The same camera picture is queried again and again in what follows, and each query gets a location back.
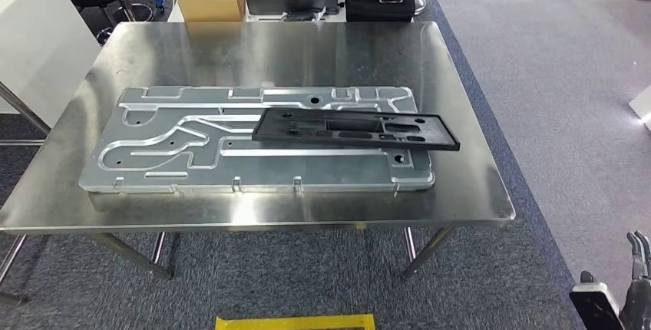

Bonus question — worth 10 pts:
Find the white cabinet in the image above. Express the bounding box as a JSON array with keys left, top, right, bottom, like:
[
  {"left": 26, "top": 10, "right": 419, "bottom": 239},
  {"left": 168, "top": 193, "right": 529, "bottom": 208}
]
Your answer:
[{"left": 0, "top": 0, "right": 103, "bottom": 128}]

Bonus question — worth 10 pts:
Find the grey stamped metal plate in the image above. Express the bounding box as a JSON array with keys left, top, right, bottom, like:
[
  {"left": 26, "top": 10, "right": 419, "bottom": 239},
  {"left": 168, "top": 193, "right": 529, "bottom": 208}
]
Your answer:
[{"left": 78, "top": 84, "right": 436, "bottom": 196}]

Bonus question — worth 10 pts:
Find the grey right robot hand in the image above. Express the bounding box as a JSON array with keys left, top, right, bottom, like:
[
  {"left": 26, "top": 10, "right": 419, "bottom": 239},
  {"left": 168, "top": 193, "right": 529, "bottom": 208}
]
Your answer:
[{"left": 619, "top": 231, "right": 651, "bottom": 330}]

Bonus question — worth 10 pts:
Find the white block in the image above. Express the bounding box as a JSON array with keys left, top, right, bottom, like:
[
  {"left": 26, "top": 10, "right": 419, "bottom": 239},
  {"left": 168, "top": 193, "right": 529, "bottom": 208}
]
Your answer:
[{"left": 629, "top": 83, "right": 651, "bottom": 133}]

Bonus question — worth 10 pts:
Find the yellow floor tape square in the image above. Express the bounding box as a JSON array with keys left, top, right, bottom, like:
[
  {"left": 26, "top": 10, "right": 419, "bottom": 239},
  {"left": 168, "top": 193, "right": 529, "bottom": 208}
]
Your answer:
[{"left": 213, "top": 313, "right": 376, "bottom": 330}]

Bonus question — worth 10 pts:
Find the black case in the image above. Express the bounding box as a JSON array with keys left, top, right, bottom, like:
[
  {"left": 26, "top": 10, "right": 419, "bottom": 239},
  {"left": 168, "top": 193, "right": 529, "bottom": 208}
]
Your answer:
[{"left": 345, "top": 0, "right": 417, "bottom": 24}]

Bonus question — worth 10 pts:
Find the stainless steel workbench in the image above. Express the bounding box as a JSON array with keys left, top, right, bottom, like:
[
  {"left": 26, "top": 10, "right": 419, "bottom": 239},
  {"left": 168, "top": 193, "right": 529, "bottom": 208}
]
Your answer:
[{"left": 0, "top": 21, "right": 516, "bottom": 282}]

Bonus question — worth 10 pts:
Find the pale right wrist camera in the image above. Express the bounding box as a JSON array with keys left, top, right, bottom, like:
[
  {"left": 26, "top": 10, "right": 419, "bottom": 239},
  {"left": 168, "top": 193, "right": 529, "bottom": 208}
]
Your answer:
[{"left": 568, "top": 270, "right": 626, "bottom": 330}]

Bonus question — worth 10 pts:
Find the black power cable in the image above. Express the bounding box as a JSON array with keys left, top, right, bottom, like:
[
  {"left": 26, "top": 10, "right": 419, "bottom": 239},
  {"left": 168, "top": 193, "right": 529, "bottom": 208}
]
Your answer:
[{"left": 282, "top": 0, "right": 342, "bottom": 22}]

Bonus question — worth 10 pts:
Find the black plastic bracket part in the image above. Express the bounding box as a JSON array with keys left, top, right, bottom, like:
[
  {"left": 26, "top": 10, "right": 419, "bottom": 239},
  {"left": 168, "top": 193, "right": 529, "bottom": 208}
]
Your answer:
[{"left": 251, "top": 107, "right": 461, "bottom": 152}]

